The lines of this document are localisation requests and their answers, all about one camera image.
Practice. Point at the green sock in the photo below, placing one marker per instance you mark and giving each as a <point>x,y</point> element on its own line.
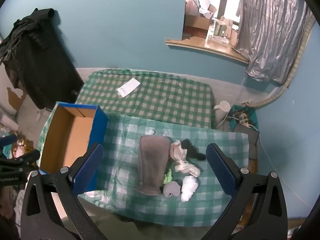
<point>168,177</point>

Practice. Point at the flat white box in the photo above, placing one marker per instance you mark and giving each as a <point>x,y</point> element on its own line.
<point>217,40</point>

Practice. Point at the black sock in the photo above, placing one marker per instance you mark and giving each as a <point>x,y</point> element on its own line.
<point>192,151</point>

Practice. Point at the brown cardboard box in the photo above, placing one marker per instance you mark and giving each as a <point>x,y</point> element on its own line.
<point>197,21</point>

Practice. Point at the wooden window sill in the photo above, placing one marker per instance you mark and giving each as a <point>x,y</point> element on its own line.
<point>212,48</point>

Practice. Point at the beige patterned sock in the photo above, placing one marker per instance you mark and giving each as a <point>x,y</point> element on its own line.
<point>178,151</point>

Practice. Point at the silver curtain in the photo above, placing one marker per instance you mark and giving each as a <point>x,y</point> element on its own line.
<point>270,30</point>

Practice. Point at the rolled woven mat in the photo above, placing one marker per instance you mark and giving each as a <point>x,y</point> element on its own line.
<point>292,75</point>

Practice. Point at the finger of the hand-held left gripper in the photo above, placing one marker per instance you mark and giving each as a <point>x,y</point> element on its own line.
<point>7,141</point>
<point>27,156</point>

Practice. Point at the dark green checked bed sheet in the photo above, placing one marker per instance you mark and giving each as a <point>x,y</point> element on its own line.
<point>162,100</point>

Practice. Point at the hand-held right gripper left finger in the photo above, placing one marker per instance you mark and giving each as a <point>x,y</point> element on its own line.
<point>88,167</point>

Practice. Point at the grey sock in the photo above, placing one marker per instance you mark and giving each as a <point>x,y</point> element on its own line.
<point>172,189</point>

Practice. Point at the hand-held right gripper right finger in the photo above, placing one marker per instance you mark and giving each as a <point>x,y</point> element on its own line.
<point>221,170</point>

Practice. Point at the light green checked tablecloth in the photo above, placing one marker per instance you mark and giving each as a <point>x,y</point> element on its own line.
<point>120,155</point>

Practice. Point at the teal stool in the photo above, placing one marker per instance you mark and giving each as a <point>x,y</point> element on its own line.
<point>235,111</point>

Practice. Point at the white power strip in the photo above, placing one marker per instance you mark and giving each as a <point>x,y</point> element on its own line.
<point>244,121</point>

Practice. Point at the white paper sheet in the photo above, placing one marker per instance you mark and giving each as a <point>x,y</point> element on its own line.
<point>128,87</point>

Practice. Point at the white sock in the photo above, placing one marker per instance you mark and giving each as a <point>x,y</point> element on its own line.
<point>187,168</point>
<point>189,188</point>

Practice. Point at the white tube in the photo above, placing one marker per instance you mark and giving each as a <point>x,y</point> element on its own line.
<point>150,132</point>

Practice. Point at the green and white box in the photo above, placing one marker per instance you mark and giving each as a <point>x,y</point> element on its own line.
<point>219,28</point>

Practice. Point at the blue cardboard box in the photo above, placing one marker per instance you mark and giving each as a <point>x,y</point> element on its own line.
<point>62,142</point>

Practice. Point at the black hanging clothes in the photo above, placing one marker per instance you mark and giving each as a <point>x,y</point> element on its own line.
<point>37,62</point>

